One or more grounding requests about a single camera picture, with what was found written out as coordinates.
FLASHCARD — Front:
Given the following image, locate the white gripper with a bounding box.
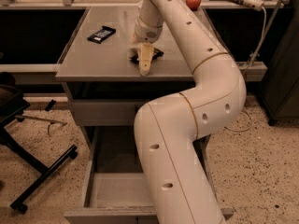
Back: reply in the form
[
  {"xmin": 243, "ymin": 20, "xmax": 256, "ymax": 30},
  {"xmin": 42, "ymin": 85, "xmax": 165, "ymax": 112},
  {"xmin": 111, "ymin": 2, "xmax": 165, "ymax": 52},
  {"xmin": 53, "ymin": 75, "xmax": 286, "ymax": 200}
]
[{"xmin": 133, "ymin": 17, "xmax": 164, "ymax": 76}]

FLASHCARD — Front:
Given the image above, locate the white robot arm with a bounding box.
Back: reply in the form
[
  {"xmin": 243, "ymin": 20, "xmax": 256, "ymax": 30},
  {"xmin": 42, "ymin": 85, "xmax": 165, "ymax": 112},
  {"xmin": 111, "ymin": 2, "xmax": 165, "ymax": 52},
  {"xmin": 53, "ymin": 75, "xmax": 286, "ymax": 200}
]
[{"xmin": 134, "ymin": 0, "xmax": 246, "ymax": 224}]

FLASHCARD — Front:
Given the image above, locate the grey drawer cabinet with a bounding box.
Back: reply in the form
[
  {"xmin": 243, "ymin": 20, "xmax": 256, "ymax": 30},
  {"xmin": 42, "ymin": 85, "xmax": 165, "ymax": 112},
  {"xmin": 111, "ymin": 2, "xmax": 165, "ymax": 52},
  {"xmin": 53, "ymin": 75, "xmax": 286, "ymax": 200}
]
[{"xmin": 55, "ymin": 5, "xmax": 238, "ymax": 224}]

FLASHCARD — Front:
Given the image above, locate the closed middle grey drawer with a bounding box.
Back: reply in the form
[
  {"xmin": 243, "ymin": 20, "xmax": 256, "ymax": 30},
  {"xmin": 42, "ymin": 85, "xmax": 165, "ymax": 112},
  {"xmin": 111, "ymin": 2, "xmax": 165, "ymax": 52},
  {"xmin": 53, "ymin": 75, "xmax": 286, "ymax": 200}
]
[{"xmin": 68, "ymin": 99, "xmax": 146, "ymax": 126}]

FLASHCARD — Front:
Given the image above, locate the blue snack bar wrapper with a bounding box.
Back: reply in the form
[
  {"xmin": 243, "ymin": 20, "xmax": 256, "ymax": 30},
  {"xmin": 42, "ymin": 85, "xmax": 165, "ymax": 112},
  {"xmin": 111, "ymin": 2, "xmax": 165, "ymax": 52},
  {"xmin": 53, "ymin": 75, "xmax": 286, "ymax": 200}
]
[{"xmin": 88, "ymin": 26, "xmax": 116, "ymax": 44}]

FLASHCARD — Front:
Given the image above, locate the red apple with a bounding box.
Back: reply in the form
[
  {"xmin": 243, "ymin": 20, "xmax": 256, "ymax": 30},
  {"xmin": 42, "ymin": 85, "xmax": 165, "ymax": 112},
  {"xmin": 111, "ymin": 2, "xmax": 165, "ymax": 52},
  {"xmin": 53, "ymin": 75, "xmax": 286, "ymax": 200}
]
[{"xmin": 186, "ymin": 0, "xmax": 202, "ymax": 10}]

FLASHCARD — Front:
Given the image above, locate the dark cabinet at right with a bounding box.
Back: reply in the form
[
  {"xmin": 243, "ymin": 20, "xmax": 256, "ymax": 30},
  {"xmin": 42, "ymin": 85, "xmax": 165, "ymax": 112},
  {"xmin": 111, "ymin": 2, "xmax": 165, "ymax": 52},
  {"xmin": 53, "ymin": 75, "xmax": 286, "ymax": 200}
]
[{"xmin": 257, "ymin": 0, "xmax": 299, "ymax": 126}]

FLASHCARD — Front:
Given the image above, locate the black office chair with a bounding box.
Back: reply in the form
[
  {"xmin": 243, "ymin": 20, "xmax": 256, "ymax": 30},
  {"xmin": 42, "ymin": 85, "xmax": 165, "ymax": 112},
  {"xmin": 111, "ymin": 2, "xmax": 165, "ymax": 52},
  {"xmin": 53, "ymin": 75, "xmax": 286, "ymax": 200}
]
[{"xmin": 0, "ymin": 71, "xmax": 78, "ymax": 214}]

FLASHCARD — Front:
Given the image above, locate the white cable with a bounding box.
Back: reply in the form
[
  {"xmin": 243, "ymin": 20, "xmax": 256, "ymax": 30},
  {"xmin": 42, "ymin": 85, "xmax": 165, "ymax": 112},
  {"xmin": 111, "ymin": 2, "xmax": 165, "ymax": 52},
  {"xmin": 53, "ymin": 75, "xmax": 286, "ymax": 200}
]
[{"xmin": 223, "ymin": 7, "xmax": 269, "ymax": 133}]

